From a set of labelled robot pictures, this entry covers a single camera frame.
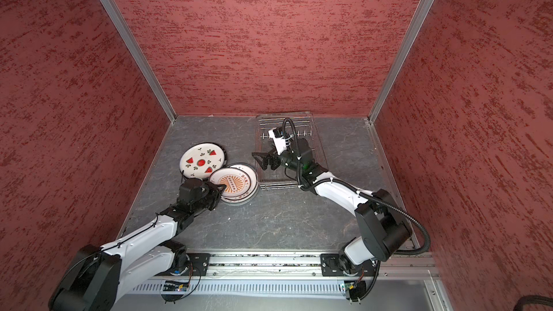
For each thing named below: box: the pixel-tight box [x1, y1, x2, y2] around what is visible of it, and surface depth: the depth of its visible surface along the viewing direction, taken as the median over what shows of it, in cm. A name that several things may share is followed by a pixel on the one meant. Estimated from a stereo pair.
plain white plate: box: [179, 142, 227, 180], surface depth 102 cm
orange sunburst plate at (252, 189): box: [221, 162, 259, 204], surface depth 91 cm
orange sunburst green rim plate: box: [208, 167, 253, 198], surface depth 92 cm
